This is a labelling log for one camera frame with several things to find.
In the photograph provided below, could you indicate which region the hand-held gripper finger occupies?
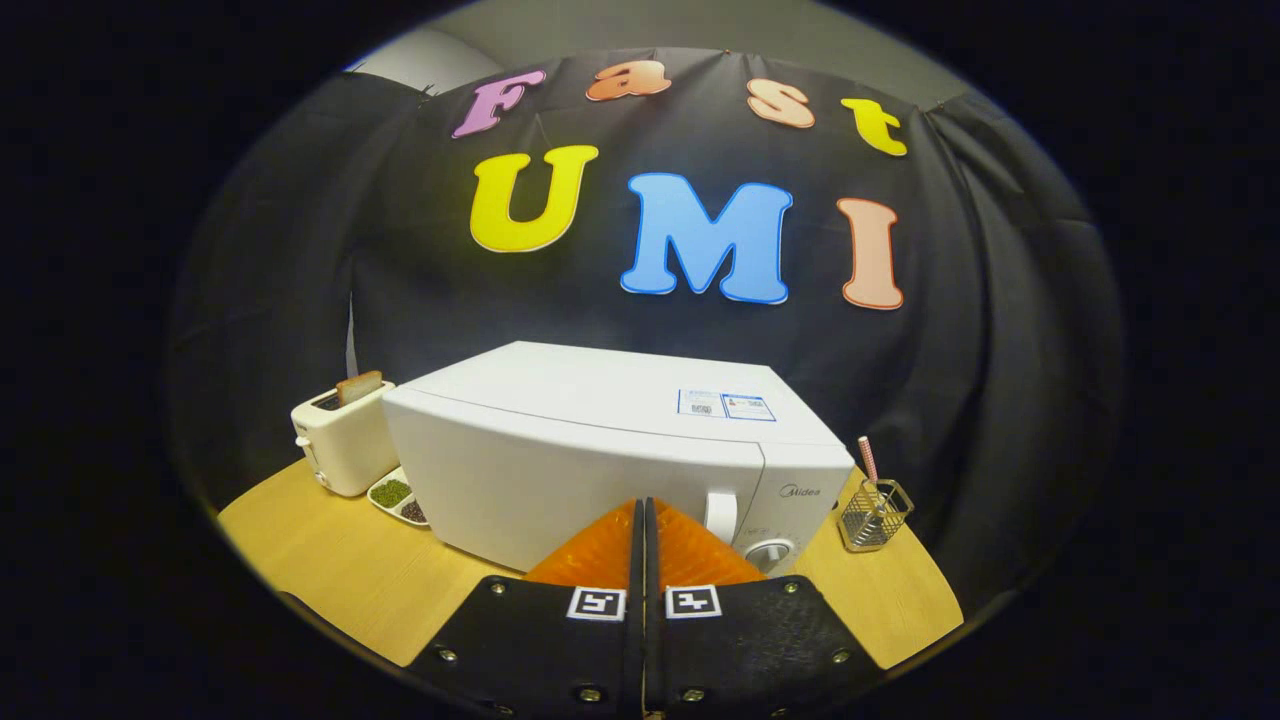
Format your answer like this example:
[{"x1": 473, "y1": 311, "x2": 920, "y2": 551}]
[
  {"x1": 647, "y1": 495, "x2": 888, "y2": 720},
  {"x1": 410, "y1": 497, "x2": 646, "y2": 720}
]

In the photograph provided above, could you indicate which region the white microwave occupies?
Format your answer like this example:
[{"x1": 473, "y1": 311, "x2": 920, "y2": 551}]
[{"x1": 382, "y1": 340, "x2": 856, "y2": 576}]

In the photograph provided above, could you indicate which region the white divided dish of beans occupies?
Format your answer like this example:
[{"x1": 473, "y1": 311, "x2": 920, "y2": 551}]
[{"x1": 366, "y1": 465, "x2": 431, "y2": 529}]

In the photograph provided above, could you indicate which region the cream toaster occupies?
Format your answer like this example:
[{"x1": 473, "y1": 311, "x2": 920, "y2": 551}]
[{"x1": 290, "y1": 372, "x2": 401, "y2": 498}]

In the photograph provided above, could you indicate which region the wire mesh holder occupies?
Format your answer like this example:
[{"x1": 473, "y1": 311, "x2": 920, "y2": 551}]
[{"x1": 838, "y1": 478, "x2": 915, "y2": 554}]

